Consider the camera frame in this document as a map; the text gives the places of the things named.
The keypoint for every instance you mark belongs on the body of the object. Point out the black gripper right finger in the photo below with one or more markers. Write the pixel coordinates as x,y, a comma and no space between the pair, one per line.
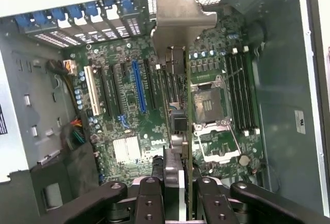
214,203

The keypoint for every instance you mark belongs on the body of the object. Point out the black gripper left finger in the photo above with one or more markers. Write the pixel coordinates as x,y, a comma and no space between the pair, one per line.
149,203

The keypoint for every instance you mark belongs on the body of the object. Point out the round coin battery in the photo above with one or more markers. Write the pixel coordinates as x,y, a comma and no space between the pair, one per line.
244,160

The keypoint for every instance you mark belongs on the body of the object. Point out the silver chipset heatsink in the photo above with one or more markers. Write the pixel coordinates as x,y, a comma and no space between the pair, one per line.
126,150

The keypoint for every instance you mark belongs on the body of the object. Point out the black plastic shroud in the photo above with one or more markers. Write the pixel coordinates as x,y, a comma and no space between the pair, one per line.
77,162

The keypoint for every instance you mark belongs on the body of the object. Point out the CPU socket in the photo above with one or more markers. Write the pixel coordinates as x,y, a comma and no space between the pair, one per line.
208,105

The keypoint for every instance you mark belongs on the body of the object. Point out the green motherboard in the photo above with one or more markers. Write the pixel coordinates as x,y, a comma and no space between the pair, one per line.
123,100

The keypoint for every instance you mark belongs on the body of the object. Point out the blue expansion slot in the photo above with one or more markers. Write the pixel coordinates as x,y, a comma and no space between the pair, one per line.
139,87

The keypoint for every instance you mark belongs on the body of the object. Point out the black expansion slot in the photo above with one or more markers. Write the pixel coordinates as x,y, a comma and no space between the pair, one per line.
106,92
150,86

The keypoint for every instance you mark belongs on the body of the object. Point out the white expansion slot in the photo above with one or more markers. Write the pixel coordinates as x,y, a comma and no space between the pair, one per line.
92,90

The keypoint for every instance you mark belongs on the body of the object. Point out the open dark grey PC case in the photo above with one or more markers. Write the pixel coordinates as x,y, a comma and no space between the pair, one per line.
281,92

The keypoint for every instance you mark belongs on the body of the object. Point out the white power connector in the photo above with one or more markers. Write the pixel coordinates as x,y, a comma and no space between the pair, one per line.
69,67

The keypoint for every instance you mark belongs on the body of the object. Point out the grey power supply unit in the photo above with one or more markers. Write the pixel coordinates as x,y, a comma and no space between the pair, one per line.
31,92

